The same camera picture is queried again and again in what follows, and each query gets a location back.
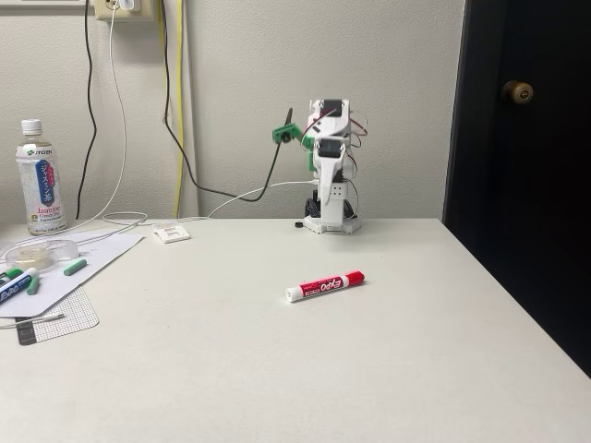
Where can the red Expo dry-erase marker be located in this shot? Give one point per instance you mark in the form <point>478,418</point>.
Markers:
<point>323,287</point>

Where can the green marker cap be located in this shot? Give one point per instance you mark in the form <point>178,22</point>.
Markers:
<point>33,287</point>
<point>75,267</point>

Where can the green Expo marker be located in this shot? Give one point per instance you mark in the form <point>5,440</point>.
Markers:
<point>11,273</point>

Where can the blue Expo marker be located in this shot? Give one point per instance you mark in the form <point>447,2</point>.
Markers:
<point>14,288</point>

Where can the brass door knob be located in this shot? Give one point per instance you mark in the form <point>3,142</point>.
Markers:
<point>518,91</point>

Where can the dark door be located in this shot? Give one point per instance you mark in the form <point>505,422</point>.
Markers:
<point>531,207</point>

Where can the white paper sheet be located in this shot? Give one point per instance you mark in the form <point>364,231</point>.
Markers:
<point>106,249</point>

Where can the white charger plug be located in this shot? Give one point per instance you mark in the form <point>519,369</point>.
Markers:
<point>129,4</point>

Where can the jasmine tea plastic bottle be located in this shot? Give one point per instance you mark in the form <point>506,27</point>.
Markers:
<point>41,184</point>

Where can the clear petri dish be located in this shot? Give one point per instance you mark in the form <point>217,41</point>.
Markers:
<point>46,254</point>

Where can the grid pattern mat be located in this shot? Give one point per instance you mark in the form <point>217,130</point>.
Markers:
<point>69,314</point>

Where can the thin white swab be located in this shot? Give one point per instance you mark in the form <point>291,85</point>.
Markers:
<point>46,318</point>

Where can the green camera mount with camera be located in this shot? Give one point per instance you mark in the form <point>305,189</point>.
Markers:
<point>295,131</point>

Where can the white wall plate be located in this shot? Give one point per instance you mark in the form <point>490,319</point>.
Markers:
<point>173,234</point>

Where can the beige wall outlet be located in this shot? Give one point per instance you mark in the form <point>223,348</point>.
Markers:
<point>143,11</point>

